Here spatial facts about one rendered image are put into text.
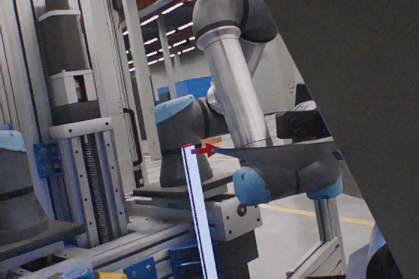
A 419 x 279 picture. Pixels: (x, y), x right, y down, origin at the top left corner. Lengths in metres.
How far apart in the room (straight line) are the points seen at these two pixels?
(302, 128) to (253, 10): 0.34
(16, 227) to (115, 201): 0.32
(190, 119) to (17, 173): 0.48
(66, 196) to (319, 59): 1.11
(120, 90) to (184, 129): 1.51
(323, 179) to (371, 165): 0.66
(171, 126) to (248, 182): 0.47
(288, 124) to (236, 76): 0.21
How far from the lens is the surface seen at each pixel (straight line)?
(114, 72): 2.83
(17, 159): 1.13
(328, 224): 1.30
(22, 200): 1.13
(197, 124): 1.38
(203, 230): 0.82
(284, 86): 7.49
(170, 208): 1.42
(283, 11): 0.27
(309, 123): 0.86
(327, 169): 1.01
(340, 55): 0.29
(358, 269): 0.72
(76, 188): 1.31
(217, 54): 1.03
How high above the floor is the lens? 1.26
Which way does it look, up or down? 3 degrees down
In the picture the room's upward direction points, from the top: 10 degrees counter-clockwise
